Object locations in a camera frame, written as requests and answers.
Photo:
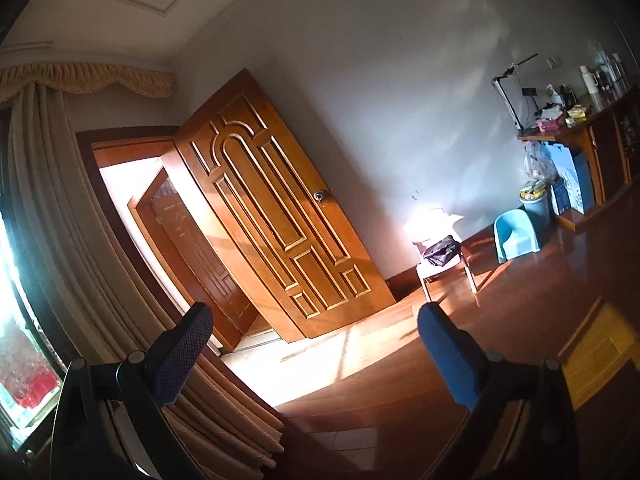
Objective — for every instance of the black desk lamp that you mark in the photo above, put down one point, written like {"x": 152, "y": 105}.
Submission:
{"x": 507, "y": 90}

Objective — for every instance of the light blue plastic stool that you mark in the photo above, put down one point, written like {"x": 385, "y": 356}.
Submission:
{"x": 515, "y": 235}

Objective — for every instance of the white chair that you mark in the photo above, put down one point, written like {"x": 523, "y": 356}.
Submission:
{"x": 442, "y": 272}

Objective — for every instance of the wooden hallway door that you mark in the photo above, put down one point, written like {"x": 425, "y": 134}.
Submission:
{"x": 200, "y": 260}

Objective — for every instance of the beige curtain valance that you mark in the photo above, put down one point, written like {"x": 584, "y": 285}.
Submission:
{"x": 90, "y": 77}

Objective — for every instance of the blue trash bin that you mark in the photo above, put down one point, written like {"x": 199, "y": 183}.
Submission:
{"x": 536, "y": 210}

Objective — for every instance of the black bag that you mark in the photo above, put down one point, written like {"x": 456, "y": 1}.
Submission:
{"x": 442, "y": 251}

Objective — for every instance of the red cloth outside window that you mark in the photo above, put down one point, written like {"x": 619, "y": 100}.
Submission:
{"x": 25, "y": 390}

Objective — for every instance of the dark framed window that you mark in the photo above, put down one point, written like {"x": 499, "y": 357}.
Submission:
{"x": 20, "y": 335}

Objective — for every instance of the clear plastic bag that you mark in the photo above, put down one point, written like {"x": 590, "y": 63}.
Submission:
{"x": 540, "y": 162}

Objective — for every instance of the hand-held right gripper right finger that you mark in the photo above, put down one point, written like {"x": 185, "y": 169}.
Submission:
{"x": 450, "y": 355}

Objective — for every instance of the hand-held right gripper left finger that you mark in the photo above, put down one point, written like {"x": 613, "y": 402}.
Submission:
{"x": 185, "y": 345}

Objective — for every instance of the white thermos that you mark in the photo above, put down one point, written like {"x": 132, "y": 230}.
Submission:
{"x": 590, "y": 81}

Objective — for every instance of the carved wooden door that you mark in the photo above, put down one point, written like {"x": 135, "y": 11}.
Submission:
{"x": 280, "y": 200}

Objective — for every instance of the yellow packet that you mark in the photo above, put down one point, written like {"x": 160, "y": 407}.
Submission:
{"x": 576, "y": 112}

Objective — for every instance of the wooden cabinet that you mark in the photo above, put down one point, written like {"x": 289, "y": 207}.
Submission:
{"x": 605, "y": 145}

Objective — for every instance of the pink tissue box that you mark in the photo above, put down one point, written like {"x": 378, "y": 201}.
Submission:
{"x": 549, "y": 125}

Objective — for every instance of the blue and white box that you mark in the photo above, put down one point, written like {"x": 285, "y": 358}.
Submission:
{"x": 575, "y": 180}

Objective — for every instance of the beige pleated curtain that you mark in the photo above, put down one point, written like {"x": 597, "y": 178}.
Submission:
{"x": 100, "y": 260}

